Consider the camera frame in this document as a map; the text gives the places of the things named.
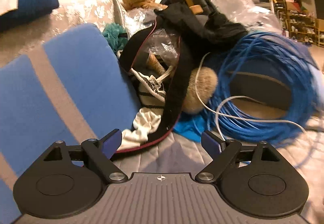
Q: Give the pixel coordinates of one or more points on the wooden shelf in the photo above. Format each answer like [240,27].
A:
[299,24]

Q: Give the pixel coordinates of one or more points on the dark blue folded cloth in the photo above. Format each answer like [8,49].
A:
[27,11]

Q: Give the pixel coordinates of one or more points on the bright blue cloth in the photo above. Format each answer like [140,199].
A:
[191,127]

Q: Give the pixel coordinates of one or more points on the blue striped cushion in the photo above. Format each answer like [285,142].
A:
[70,88]

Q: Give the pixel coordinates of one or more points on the white cloth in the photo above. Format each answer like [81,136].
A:
[145,122]

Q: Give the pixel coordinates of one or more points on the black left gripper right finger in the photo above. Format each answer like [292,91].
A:
[223,154]

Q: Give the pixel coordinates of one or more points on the beige fluffy plush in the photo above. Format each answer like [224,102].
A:
[204,82]

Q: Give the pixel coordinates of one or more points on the striped sneaker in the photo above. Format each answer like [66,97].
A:
[150,86]

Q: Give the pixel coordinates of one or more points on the black storage bag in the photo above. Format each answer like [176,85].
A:
[160,61]

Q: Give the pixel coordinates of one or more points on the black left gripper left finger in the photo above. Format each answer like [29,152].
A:
[99,152]

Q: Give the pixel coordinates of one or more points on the black jacket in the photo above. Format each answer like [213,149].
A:
[202,18]

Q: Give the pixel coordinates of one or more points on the teal fluffy cloth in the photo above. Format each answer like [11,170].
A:
[116,36]

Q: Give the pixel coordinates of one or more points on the clear plastic bag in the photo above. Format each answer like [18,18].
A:
[251,16]

